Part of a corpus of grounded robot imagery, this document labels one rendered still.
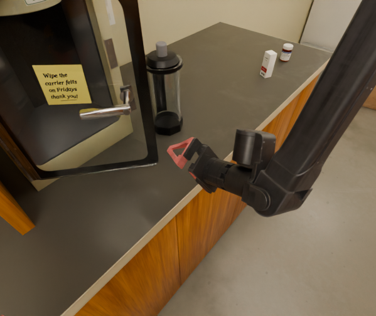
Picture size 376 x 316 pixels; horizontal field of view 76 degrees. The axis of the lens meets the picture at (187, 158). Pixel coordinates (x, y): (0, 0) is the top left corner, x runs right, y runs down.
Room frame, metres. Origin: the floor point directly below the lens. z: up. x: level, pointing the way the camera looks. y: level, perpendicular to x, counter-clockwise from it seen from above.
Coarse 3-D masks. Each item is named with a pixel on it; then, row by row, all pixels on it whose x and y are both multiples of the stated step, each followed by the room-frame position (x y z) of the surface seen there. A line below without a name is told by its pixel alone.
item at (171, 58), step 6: (162, 42) 0.63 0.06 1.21; (156, 48) 0.62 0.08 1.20; (162, 48) 0.61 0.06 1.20; (150, 54) 0.63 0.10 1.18; (156, 54) 0.62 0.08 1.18; (162, 54) 0.61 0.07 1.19; (168, 54) 0.63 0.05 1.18; (174, 54) 0.63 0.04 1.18; (150, 60) 0.60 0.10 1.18; (156, 60) 0.59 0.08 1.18; (162, 60) 0.59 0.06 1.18; (168, 60) 0.59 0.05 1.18; (174, 60) 0.60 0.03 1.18; (156, 66) 0.58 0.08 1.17; (162, 66) 0.58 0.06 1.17; (168, 66) 0.58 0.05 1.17
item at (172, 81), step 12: (180, 60) 0.62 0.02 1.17; (156, 84) 0.58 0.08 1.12; (168, 84) 0.58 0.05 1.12; (156, 96) 0.58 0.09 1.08; (168, 96) 0.58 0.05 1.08; (180, 96) 0.62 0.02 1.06; (156, 108) 0.59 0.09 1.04; (168, 108) 0.58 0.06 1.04; (180, 108) 0.61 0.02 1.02; (156, 120) 0.59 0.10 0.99; (168, 120) 0.58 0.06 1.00; (180, 120) 0.61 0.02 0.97
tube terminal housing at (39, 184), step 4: (0, 144) 0.37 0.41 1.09; (12, 160) 0.40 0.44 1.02; (16, 164) 0.36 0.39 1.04; (28, 180) 0.39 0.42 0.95; (36, 180) 0.37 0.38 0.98; (40, 180) 0.37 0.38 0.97; (44, 180) 0.38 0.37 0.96; (48, 180) 0.38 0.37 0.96; (52, 180) 0.39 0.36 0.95; (32, 184) 0.38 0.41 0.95; (36, 184) 0.36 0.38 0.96; (40, 184) 0.37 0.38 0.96; (44, 184) 0.37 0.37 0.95; (48, 184) 0.38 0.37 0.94; (36, 188) 0.36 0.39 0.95; (40, 188) 0.36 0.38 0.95
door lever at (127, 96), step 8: (120, 96) 0.39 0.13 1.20; (128, 96) 0.39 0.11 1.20; (128, 104) 0.36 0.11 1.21; (80, 112) 0.34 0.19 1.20; (88, 112) 0.34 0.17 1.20; (96, 112) 0.34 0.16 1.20; (104, 112) 0.34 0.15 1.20; (112, 112) 0.34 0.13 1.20; (120, 112) 0.35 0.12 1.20; (128, 112) 0.35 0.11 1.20
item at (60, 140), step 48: (0, 0) 0.37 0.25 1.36; (48, 0) 0.39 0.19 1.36; (96, 0) 0.40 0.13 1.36; (0, 48) 0.37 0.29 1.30; (48, 48) 0.38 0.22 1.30; (96, 48) 0.39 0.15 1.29; (0, 96) 0.36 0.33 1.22; (96, 96) 0.39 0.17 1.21; (144, 96) 0.40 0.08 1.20; (48, 144) 0.37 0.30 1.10; (96, 144) 0.38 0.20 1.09; (144, 144) 0.40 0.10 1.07
